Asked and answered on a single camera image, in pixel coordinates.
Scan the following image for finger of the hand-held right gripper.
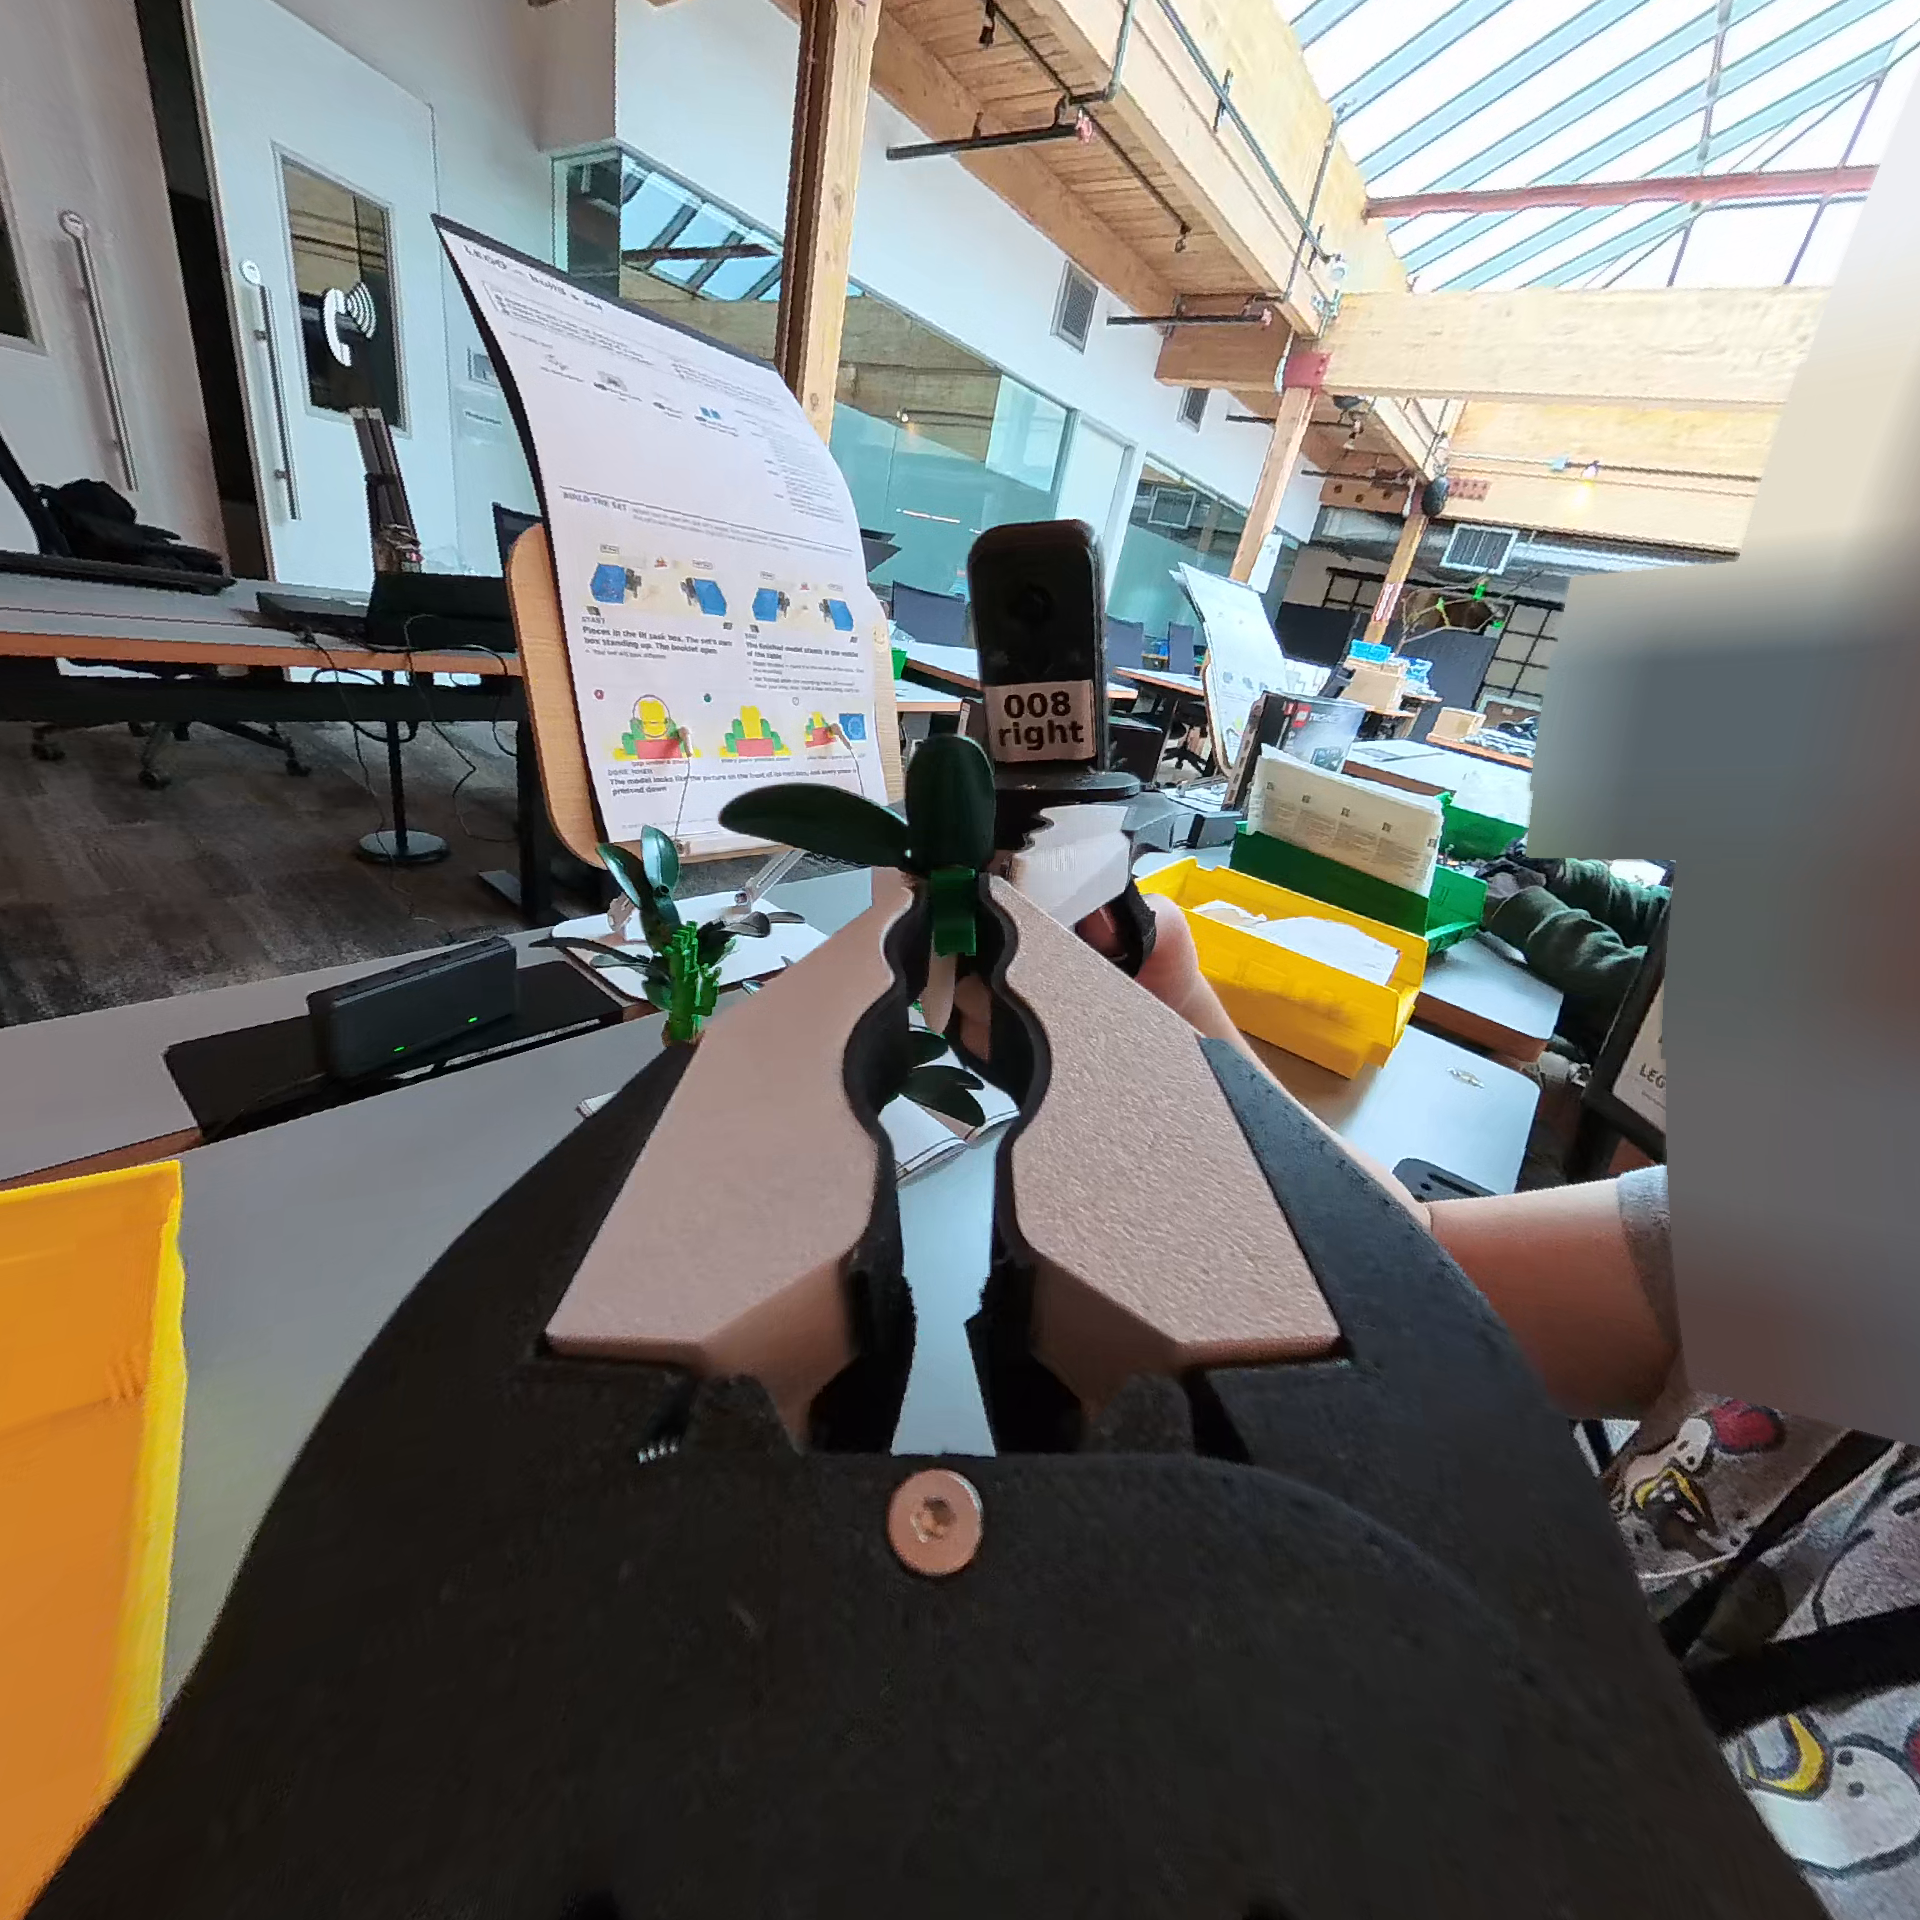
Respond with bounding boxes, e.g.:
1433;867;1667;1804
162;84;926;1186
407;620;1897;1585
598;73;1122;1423
1008;810;1136;929

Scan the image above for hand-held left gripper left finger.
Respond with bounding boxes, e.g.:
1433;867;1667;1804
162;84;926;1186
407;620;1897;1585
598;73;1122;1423
544;873;922;1455

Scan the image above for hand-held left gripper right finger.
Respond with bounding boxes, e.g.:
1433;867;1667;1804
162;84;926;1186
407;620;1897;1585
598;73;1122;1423
977;873;1345;1455

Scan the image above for green lego leaf sprig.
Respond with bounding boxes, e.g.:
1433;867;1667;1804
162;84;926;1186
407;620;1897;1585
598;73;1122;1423
721;736;1004;962

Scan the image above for green lego bamboo plant model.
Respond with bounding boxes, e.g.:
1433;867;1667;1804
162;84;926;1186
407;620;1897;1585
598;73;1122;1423
544;823;785;1047

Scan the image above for person's right forearm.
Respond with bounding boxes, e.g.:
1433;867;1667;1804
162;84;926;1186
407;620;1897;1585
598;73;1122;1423
1230;1036;1681;1425

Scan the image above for lego instruction booklet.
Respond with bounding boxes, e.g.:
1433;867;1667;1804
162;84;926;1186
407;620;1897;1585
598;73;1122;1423
577;1027;1030;1192

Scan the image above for person's right hand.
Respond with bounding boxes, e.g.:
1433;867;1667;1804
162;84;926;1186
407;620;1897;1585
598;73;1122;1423
1119;897;1257;1076

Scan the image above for curved white poster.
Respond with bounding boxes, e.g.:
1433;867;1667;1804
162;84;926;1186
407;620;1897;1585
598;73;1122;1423
1177;562;1297;752

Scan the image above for yellow plastic parts bin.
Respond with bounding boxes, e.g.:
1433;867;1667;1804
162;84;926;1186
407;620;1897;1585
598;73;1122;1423
1136;858;1430;1081
0;1160;190;1920

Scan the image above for white paper bags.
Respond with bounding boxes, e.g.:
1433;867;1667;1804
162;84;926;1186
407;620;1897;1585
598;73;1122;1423
1184;897;1408;980

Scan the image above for green plastic bin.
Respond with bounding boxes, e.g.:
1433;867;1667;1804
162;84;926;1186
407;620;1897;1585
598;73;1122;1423
1230;826;1488;955

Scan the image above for white instruction poster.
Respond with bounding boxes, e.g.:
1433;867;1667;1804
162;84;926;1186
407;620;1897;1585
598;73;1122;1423
434;216;891;843

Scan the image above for black box with green light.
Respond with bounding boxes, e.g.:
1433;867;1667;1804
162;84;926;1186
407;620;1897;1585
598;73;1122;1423
307;938;522;1084

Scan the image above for black framed marker sign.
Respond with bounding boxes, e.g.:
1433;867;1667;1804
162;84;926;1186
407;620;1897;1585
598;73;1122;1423
1591;901;1672;1163

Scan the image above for wooden poster board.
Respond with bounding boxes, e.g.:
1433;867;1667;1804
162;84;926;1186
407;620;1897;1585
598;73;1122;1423
506;525;912;867

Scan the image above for black laptop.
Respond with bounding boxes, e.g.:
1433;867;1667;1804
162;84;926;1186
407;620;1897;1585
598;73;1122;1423
256;570;519;656

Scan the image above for person's printed shirt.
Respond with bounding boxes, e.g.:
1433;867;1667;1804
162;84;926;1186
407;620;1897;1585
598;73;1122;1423
1576;1161;1920;1920

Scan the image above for white door with window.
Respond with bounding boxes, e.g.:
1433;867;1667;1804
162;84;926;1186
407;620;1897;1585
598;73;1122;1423
187;0;442;579

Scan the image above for black desk cable tray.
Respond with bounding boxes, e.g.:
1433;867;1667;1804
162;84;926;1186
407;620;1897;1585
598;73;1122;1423
166;961;670;1143

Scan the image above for black shoulder strap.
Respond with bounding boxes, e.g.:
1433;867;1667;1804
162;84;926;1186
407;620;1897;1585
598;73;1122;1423
1657;1431;1920;1743

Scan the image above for wooden desk with black frame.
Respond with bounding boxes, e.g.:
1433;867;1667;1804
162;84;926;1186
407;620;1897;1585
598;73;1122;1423
0;551;529;921

